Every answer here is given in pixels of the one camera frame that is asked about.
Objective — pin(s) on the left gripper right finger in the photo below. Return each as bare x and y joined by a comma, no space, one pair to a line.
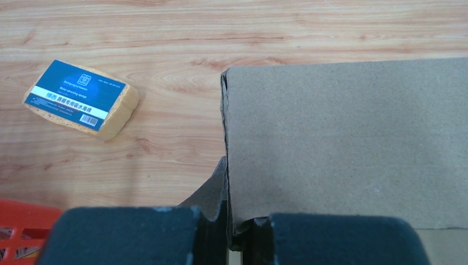
335,239

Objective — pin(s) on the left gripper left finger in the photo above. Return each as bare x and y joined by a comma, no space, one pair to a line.
122,235

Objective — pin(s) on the red plastic shopping basket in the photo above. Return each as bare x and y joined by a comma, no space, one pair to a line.
24,229

